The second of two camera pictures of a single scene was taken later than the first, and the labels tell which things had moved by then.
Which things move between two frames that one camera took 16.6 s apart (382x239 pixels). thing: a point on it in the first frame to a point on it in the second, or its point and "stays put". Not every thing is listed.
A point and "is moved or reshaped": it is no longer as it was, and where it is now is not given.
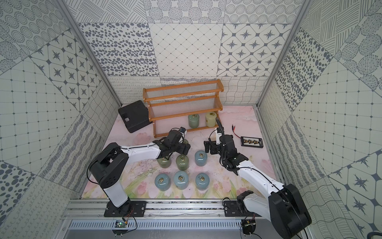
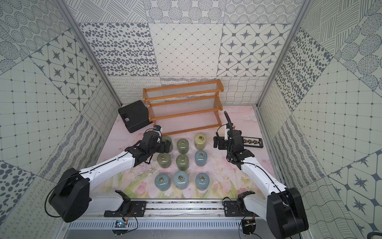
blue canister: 202,181 stays put
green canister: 193,120 is moved or reshaped
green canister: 182,162 stays put
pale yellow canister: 211,119 to 200,141
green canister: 163,163 stays put
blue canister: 180,179 stays put
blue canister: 201,158 stays put
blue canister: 162,181 stays put
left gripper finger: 184,148 to 166,146
